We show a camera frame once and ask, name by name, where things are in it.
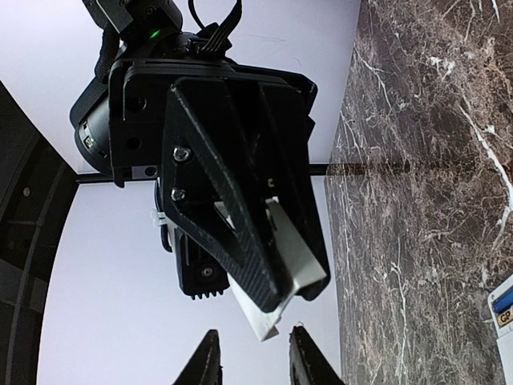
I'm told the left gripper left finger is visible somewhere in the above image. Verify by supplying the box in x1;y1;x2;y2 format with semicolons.
173;330;223;385

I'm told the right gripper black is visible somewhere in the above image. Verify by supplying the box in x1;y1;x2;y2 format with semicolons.
108;59;329;302

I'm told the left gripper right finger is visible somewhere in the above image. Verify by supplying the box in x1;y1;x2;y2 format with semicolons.
289;326;344;385

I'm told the white battery compartment cover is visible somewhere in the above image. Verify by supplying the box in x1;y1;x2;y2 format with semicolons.
227;197;327;342

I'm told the blue battery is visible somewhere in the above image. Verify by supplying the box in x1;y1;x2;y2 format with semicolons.
493;289;513;314

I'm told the white remote control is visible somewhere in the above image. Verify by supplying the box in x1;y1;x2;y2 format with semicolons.
487;275;512;351

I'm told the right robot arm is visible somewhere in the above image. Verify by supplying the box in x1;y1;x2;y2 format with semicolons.
70;1;330;313

